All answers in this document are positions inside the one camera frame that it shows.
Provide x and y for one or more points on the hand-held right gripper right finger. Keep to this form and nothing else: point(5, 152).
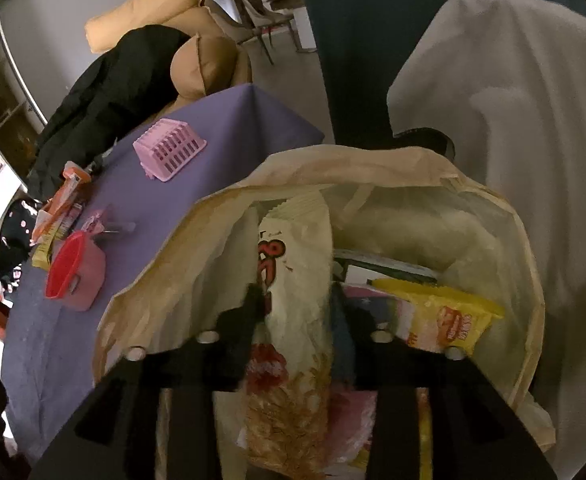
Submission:
point(343, 325)

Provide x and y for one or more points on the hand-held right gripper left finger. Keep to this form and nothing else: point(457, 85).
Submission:
point(253, 310)

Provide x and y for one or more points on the cream snack packet red print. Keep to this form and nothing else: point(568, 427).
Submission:
point(293, 270)

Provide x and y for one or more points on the beige plastic bag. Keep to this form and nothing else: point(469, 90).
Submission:
point(213, 240)

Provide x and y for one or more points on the yellow snack packet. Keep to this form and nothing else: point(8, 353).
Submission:
point(448, 315)

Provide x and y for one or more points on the yellow sachet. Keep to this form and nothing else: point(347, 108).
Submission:
point(55, 240)

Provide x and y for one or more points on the white flat box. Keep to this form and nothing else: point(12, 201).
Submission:
point(383, 266)

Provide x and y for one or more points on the orange open box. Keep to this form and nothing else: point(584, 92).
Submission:
point(55, 210)

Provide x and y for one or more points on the red and pink container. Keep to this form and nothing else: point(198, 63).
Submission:
point(75, 270)

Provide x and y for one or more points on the small pink wrapper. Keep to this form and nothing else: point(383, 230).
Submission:
point(94, 222)

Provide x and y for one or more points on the orange carton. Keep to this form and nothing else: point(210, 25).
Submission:
point(75, 172)

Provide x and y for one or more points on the purple tablecloth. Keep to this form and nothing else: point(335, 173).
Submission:
point(183, 195)

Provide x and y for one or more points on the white shelf unit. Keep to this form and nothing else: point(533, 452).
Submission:
point(3, 100)

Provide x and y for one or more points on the pink plastic basket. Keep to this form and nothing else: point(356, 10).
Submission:
point(170, 150)

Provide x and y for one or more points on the black jacket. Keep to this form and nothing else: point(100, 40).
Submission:
point(108, 90)

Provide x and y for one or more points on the black bin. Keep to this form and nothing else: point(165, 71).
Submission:
point(425, 141)

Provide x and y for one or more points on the tan cushion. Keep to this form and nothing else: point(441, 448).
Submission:
point(193, 67)
point(148, 0)

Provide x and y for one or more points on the white cloth cover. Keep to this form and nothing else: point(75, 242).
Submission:
point(523, 110)

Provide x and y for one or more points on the dining chair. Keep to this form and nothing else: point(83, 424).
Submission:
point(258, 25)

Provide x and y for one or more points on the dark blue panel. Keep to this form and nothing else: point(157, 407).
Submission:
point(363, 35)

